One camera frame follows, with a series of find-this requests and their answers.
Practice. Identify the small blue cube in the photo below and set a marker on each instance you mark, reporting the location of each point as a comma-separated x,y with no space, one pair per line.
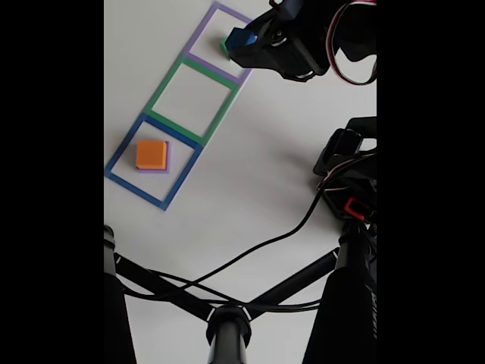
240,38

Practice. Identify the green square block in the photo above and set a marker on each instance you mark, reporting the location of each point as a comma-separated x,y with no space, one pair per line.
224,47

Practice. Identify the purple square block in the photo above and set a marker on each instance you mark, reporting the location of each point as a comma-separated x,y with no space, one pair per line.
169,159

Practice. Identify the orange square block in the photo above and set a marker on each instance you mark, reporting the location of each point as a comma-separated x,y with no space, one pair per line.
151,153

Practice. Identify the purple tape square outline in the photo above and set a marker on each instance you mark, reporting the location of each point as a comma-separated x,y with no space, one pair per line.
197,41

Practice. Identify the green tape square outline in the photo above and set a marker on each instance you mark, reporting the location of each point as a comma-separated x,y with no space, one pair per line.
161,91

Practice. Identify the blue tape square outline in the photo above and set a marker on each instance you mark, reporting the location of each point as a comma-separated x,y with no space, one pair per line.
121,155

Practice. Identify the red clamp piece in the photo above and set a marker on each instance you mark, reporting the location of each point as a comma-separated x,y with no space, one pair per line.
356,206

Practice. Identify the black tripod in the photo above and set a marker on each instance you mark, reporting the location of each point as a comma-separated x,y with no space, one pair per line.
227,337

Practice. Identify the camera circuit board blue mount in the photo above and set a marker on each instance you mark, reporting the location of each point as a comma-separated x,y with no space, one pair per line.
290,7

